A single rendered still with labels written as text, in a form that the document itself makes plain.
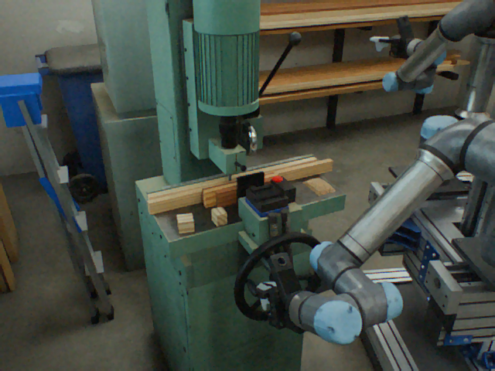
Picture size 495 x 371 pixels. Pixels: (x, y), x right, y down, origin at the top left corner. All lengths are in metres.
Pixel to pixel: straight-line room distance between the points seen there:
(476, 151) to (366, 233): 0.27
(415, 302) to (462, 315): 0.73
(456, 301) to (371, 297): 0.55
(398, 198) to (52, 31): 2.93
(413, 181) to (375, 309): 0.28
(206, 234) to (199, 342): 0.41
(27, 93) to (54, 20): 1.74
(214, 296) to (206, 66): 0.70
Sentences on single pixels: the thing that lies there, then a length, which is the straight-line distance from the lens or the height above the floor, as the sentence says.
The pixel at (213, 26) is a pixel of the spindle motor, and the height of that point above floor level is 1.43.
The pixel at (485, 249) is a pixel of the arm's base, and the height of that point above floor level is 0.85.
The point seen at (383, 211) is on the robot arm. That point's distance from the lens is 1.02.
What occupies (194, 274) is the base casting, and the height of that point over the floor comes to 0.76.
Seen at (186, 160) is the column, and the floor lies 0.96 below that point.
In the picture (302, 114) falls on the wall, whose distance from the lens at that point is 4.30.
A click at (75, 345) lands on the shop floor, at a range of 2.34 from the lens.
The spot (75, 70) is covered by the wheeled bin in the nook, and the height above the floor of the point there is 0.91.
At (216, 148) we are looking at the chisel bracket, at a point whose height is 1.06.
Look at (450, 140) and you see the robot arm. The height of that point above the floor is 1.27.
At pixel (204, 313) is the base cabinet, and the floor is 0.59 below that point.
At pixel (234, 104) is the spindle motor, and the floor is 1.23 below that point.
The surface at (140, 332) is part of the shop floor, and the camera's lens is 2.31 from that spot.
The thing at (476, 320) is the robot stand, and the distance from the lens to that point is 1.56.
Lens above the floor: 1.65
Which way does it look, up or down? 29 degrees down
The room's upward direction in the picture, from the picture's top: straight up
